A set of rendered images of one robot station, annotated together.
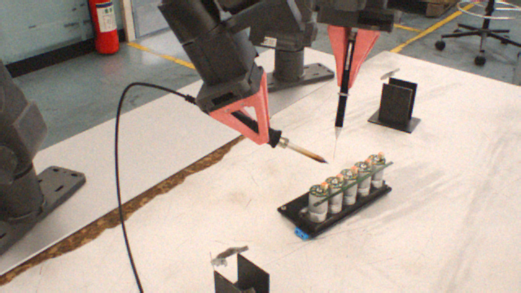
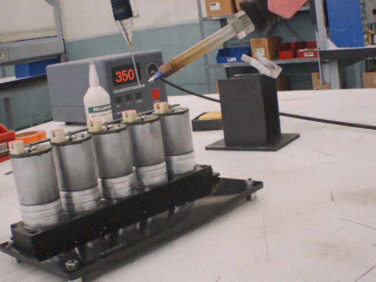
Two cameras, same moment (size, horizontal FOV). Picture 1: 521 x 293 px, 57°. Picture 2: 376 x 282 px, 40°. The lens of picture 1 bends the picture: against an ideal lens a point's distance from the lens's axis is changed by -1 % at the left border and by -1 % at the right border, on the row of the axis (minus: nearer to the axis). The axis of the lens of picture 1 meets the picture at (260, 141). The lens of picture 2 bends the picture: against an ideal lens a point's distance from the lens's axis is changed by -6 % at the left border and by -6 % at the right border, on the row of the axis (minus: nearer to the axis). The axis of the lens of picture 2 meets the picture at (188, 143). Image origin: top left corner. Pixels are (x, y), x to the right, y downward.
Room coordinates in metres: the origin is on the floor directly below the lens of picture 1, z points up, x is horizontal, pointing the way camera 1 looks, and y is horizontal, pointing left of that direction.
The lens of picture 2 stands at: (0.85, -0.12, 0.86)
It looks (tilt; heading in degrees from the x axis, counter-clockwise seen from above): 11 degrees down; 172
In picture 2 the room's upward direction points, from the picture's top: 7 degrees counter-clockwise
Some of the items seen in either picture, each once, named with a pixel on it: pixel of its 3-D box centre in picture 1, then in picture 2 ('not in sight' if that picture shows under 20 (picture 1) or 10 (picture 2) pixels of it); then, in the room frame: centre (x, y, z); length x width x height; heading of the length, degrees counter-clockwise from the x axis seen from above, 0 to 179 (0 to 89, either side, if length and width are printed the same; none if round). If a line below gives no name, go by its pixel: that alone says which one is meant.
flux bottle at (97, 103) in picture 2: not in sight; (96, 96); (0.17, -0.13, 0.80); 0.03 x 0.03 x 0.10
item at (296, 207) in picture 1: (335, 201); (140, 221); (0.54, -0.11, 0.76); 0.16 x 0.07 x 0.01; 129
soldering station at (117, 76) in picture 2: not in sight; (105, 88); (0.03, -0.11, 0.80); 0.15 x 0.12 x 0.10; 37
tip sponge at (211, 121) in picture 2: not in sight; (228, 118); (0.23, 0.02, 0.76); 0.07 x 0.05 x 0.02; 64
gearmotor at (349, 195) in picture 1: (348, 189); (113, 167); (0.53, -0.12, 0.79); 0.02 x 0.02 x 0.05
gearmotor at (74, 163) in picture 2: (361, 181); (77, 179); (0.54, -0.14, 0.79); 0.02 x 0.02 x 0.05
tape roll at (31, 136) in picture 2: not in sight; (25, 138); (0.13, -0.23, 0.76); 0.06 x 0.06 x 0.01
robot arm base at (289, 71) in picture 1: (289, 63); not in sight; (0.96, -0.06, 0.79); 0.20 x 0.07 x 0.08; 117
